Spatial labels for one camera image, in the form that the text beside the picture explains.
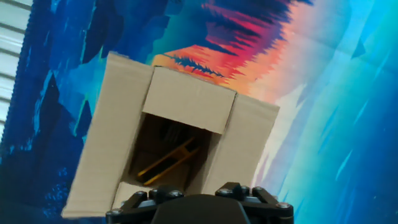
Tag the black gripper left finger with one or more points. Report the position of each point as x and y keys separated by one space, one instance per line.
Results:
x=133 y=211

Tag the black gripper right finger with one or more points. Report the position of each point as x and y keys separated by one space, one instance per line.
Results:
x=267 y=211

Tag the brown cardboard box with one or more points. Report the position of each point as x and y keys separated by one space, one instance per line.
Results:
x=186 y=99

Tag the yellow folding hex key set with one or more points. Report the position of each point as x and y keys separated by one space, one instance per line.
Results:
x=174 y=160

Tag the dark green folding hex key set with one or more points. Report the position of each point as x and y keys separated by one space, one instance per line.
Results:
x=171 y=133

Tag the landscape print tablecloth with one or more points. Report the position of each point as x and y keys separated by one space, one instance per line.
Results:
x=326 y=124

